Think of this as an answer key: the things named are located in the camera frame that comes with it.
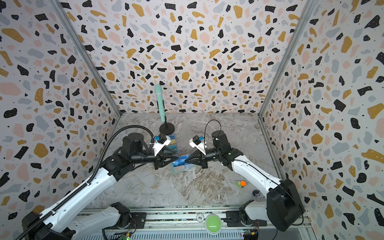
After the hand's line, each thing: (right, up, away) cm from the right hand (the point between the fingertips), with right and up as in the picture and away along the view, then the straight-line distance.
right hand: (186, 160), depth 69 cm
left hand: (-4, +4, -3) cm, 6 cm away
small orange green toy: (+29, -17, +14) cm, 37 cm away
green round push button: (+12, -31, +2) cm, 34 cm away
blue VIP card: (-3, -1, 0) cm, 3 cm away
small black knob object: (+36, -20, +10) cm, 42 cm away
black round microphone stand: (-19, +14, +42) cm, 48 cm away
